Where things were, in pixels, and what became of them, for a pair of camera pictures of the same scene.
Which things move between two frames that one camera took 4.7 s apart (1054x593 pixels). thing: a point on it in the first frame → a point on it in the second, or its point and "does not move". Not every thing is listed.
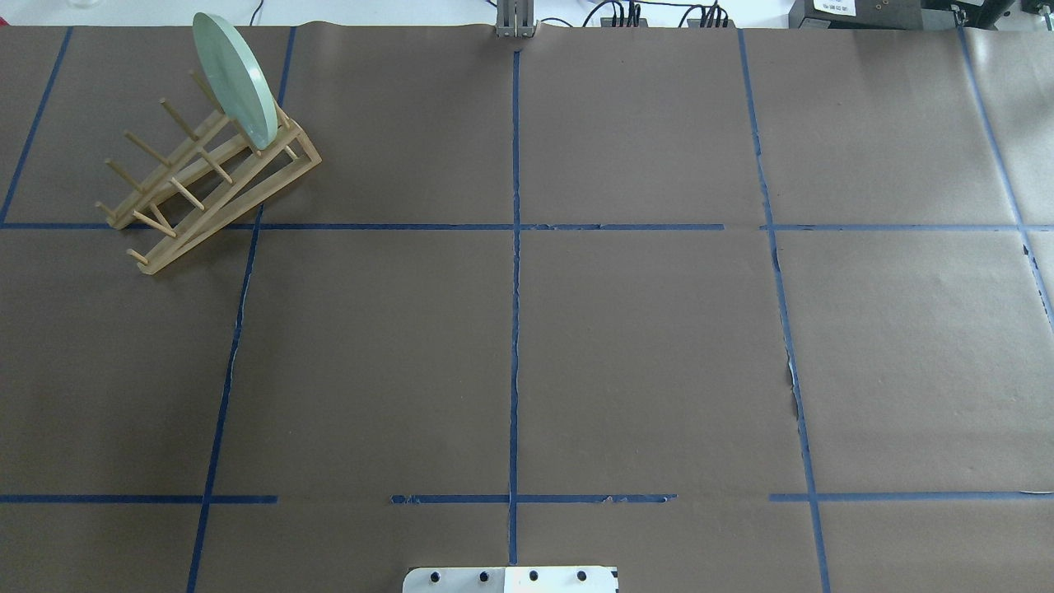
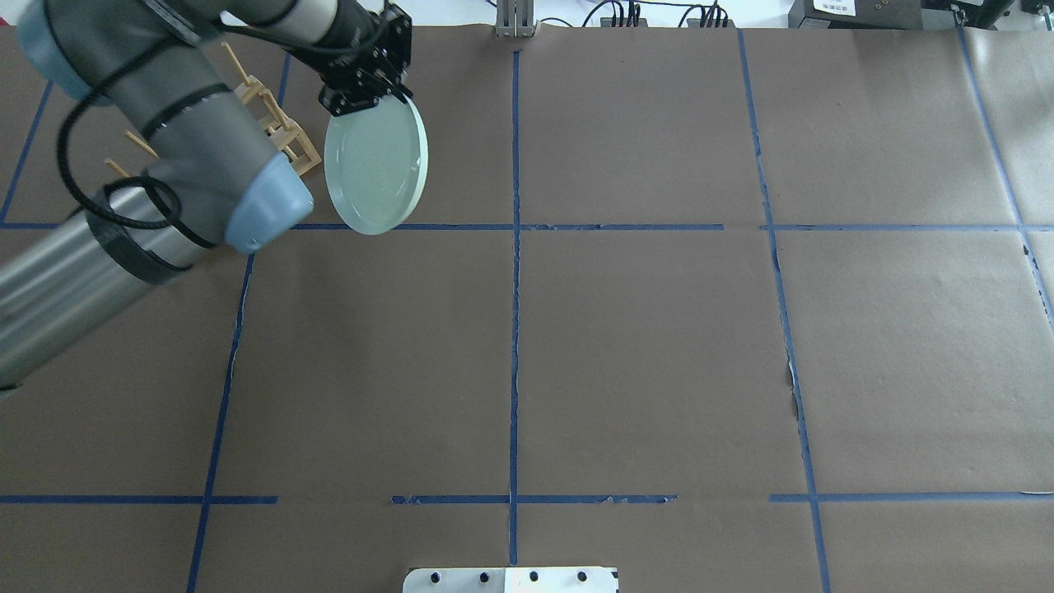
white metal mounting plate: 510,580 does not move
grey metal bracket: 515,18 does not move
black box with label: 880,15 does not move
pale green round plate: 237,77 → 376,165
